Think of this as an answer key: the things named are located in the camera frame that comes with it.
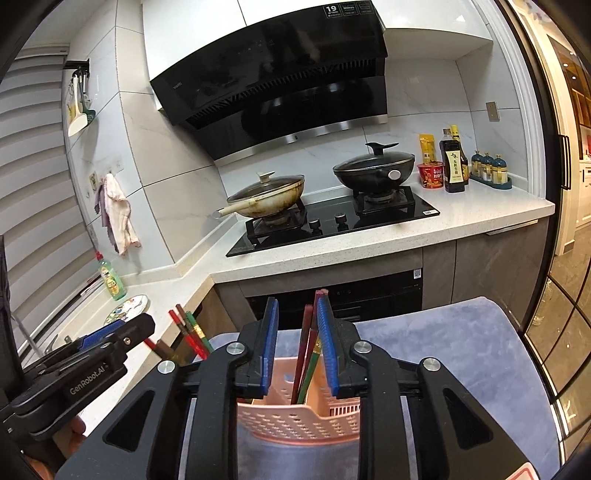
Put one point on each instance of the pink-white hanging cloth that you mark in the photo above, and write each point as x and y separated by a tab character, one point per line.
120	212

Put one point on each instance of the black range hood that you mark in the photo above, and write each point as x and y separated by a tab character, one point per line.
277	78

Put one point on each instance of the glass wok lid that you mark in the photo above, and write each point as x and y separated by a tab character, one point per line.
268	187

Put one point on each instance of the black-framed glass door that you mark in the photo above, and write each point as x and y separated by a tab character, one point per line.
568	92

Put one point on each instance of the dark purple chopstick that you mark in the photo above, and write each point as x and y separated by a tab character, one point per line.
301	350

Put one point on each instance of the maroon chopstick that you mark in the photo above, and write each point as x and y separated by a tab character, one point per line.
314	318

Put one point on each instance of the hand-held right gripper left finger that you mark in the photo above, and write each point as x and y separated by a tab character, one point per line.
271	350

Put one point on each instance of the yellow packet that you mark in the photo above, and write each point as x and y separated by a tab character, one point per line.
427	147

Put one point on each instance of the patterned plate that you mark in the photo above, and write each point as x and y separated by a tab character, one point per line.
127	309

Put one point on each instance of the black glass gas stove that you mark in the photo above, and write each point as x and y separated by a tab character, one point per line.
332	226

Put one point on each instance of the black wall rack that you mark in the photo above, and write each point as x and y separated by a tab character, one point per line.
77	63

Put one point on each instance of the large dark sauce bottle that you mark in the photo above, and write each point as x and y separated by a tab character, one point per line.
452	170

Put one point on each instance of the red instant noodle cup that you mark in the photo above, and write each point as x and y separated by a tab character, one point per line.
429	177

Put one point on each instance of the person's left hand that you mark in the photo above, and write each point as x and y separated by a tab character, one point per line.
77	431

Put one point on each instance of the white upper cabinet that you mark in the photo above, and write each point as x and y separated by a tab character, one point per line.
415	18

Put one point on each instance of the grey kitchen cabinet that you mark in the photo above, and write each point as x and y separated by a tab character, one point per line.
485	263

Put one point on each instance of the red chopstick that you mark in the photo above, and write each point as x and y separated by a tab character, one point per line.
153	347
187	334

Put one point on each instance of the black wok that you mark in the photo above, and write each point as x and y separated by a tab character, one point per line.
369	177

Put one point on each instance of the black built-in appliance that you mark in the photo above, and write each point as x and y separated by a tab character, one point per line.
369	290

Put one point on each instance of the grey wall socket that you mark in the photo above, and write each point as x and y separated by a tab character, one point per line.
493	111

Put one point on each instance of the hanging white kitchen tools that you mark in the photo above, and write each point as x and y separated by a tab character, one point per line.
78	120

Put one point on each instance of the green chopstick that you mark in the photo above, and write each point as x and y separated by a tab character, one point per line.
198	332
307	378

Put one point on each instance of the white window blinds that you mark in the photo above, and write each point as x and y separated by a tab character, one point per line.
37	184

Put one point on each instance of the blue spice jar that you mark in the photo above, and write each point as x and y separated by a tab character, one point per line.
476	166
487	168
500	170

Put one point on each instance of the white stone countertop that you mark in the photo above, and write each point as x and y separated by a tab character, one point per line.
461	221

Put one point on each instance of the teal jar tray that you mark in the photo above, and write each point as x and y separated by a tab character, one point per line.
496	185

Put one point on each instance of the blue-grey plush blanket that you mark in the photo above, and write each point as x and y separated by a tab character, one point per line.
461	350

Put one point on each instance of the small wall socket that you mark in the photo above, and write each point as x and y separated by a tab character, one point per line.
93	181

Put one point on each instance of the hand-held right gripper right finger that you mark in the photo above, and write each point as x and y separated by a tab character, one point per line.
325	350

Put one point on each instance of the green dish soap bottle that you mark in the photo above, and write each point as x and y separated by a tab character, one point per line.
112	279

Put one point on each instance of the pink perforated utensil basket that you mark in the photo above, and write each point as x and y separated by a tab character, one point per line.
295	420

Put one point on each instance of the beige wok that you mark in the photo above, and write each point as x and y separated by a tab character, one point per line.
272	203

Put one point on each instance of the black wok lid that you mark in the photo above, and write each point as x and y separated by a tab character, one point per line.
374	159

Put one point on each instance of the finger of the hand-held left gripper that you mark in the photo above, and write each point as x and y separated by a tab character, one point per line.
134	334
99	334

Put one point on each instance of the purple hanging cloth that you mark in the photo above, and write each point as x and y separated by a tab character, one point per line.
101	203

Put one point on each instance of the yellow-capped sauce bottle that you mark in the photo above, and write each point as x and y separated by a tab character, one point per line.
463	161

